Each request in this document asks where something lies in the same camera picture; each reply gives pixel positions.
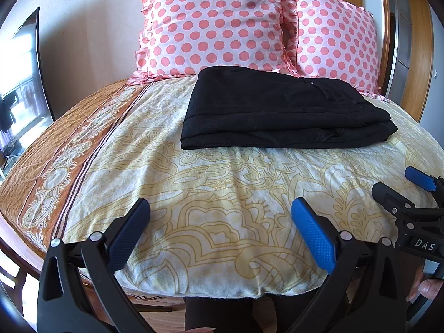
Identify small pink polka dot pillow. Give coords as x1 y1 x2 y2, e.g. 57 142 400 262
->
291 0 386 100

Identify large pink polka dot pillow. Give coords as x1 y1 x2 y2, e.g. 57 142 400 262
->
127 0 300 86

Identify person's right hand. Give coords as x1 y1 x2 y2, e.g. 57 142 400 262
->
407 266 444 303

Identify grey metal door panel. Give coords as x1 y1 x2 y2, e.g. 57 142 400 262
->
387 0 418 103

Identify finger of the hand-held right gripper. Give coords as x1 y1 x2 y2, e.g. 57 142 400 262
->
405 166 444 193
371 182 444 220

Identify wooden door frame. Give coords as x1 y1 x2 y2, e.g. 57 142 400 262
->
399 0 436 123

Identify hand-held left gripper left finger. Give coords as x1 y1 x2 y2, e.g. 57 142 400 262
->
36 198 155 333

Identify cream and orange patterned bedsheet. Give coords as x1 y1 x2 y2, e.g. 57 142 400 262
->
0 74 444 301

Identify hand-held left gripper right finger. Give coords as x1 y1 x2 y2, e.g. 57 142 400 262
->
287 197 409 333

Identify black pants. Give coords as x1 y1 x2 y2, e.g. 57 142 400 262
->
180 66 399 151

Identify person's legs in black trousers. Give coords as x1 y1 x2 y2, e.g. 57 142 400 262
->
184 295 313 333

